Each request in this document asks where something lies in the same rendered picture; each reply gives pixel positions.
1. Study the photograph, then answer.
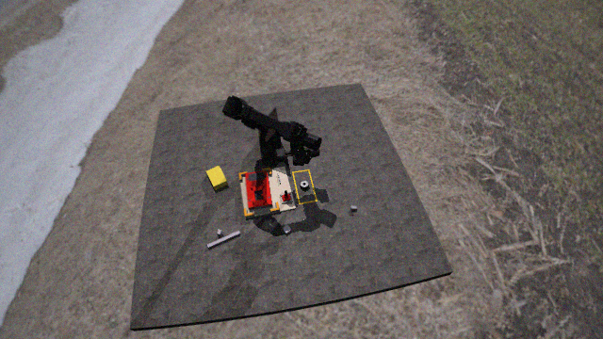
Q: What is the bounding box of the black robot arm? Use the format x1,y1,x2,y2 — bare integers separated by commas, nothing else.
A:
222,95,322,166

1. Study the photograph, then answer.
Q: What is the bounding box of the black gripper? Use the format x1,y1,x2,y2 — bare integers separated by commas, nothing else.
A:
275,142,319,166

